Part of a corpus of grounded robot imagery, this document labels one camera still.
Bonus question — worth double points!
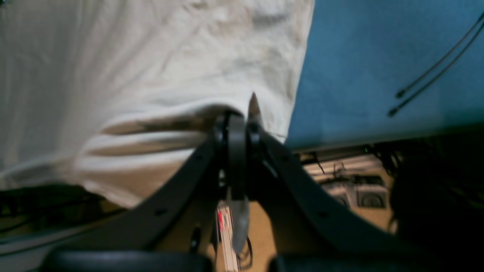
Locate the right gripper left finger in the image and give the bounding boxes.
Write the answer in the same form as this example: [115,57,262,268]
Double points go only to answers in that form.
[59,113,247,253]

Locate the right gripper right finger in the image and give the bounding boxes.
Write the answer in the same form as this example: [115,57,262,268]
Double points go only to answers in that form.
[247,123,416,257]

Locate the beige T-shirt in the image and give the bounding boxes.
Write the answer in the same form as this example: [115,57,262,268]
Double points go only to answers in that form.
[0,0,315,208]

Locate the blue table cloth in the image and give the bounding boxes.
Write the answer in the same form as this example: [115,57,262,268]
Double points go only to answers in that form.
[286,0,483,150]

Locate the black cable ties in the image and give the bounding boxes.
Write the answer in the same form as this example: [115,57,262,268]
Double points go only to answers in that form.
[387,12,484,118]

